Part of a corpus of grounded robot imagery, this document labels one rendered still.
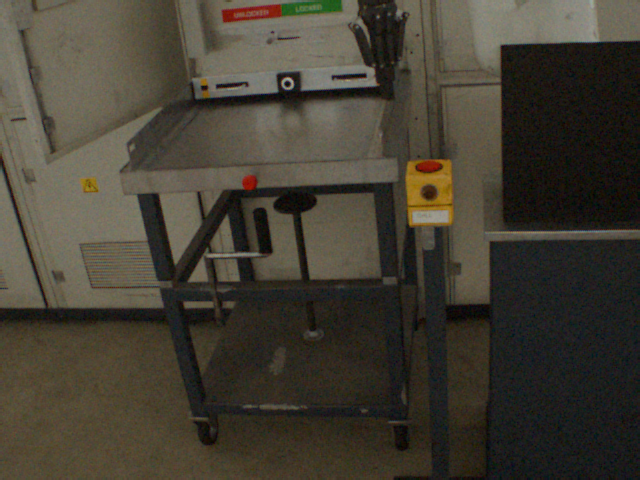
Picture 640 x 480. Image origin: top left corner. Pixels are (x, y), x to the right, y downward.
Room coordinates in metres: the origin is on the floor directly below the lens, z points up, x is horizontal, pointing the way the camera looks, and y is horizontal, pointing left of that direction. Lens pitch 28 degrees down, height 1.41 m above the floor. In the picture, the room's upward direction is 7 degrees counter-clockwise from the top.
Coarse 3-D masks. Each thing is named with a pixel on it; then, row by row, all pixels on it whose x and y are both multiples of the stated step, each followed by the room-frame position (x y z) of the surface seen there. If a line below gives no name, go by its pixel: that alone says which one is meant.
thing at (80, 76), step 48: (0, 0) 1.72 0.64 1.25; (48, 0) 1.84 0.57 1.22; (96, 0) 1.99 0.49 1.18; (144, 0) 2.14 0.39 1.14; (48, 48) 1.83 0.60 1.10; (96, 48) 1.96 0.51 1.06; (144, 48) 2.11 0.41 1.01; (48, 96) 1.80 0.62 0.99; (96, 96) 1.93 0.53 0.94; (144, 96) 2.08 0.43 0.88; (48, 144) 1.77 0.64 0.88
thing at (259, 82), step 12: (252, 72) 1.98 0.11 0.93; (264, 72) 1.97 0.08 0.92; (276, 72) 1.97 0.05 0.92; (300, 72) 1.95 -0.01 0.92; (312, 72) 1.95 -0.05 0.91; (324, 72) 1.94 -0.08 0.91; (336, 72) 1.93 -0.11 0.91; (348, 72) 1.93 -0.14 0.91; (360, 72) 1.92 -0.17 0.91; (216, 84) 2.00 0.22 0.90; (228, 84) 2.00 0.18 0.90; (240, 84) 1.99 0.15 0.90; (252, 84) 1.98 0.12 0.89; (264, 84) 1.97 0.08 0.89; (276, 84) 1.97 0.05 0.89; (312, 84) 1.95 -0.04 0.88; (324, 84) 1.94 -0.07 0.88; (336, 84) 1.93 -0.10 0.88; (348, 84) 1.93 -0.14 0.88; (360, 84) 1.92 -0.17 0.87
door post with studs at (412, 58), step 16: (400, 0) 2.11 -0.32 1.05; (416, 0) 2.09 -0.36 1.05; (416, 16) 2.09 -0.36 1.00; (416, 32) 2.09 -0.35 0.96; (416, 48) 2.09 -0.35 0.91; (416, 64) 2.10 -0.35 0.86; (416, 80) 2.10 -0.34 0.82; (416, 96) 2.10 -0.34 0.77; (416, 112) 2.10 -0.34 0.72; (416, 128) 2.10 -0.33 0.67; (416, 144) 2.10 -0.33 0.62
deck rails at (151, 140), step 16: (176, 96) 1.90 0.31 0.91; (192, 96) 2.01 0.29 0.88; (160, 112) 1.77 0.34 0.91; (176, 112) 1.88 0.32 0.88; (192, 112) 1.94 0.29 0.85; (384, 112) 1.56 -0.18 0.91; (144, 128) 1.67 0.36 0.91; (160, 128) 1.76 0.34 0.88; (176, 128) 1.82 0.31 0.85; (384, 128) 1.53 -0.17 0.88; (128, 144) 1.57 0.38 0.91; (144, 144) 1.65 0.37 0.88; (160, 144) 1.71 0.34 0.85; (384, 144) 1.50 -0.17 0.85; (144, 160) 1.61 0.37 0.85
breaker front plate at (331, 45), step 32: (224, 0) 2.00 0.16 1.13; (256, 0) 1.98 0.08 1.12; (288, 0) 1.97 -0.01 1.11; (352, 0) 1.93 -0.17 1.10; (256, 32) 1.99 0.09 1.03; (288, 32) 1.97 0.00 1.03; (320, 32) 1.95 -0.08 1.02; (352, 32) 1.93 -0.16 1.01; (224, 64) 2.01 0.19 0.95; (256, 64) 1.99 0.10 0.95; (288, 64) 1.97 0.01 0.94; (320, 64) 1.95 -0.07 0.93; (352, 64) 1.93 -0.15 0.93
